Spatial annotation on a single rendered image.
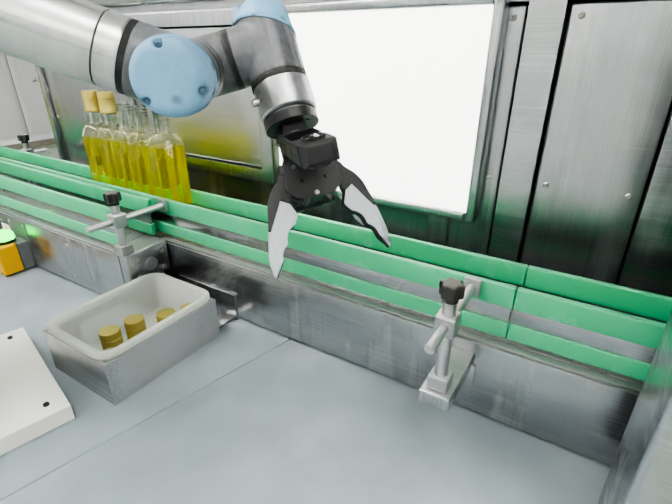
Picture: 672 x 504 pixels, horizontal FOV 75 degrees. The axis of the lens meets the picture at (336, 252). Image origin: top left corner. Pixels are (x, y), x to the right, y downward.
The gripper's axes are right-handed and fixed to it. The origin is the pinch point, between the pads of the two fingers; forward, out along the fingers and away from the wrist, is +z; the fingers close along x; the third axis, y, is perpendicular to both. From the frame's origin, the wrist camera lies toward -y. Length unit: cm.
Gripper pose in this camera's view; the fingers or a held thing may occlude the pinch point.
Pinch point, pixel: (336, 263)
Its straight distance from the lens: 53.7
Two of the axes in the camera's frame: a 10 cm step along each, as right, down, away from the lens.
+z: 2.8, 9.6, -0.7
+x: -9.4, 2.6, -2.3
